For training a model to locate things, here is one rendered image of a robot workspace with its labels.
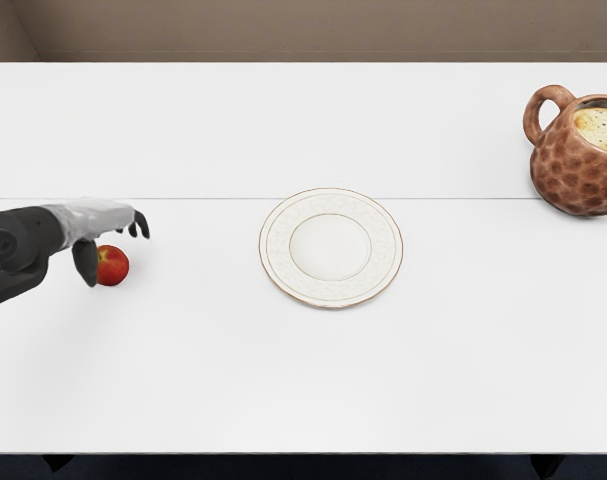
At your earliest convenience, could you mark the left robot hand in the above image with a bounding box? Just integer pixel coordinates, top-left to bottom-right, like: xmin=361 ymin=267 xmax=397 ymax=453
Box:
xmin=41 ymin=197 xmax=151 ymax=289

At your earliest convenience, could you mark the white gold-rimmed plate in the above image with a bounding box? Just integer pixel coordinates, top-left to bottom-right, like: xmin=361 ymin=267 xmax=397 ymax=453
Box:
xmin=258 ymin=187 xmax=405 ymax=310

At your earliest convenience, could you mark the red apple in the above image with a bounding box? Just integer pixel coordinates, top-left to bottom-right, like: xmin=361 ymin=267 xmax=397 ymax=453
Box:
xmin=96 ymin=244 xmax=131 ymax=288

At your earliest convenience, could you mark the brown dimpled ceramic mug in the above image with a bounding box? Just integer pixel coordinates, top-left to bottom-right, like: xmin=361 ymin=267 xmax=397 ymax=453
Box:
xmin=522 ymin=84 xmax=607 ymax=218

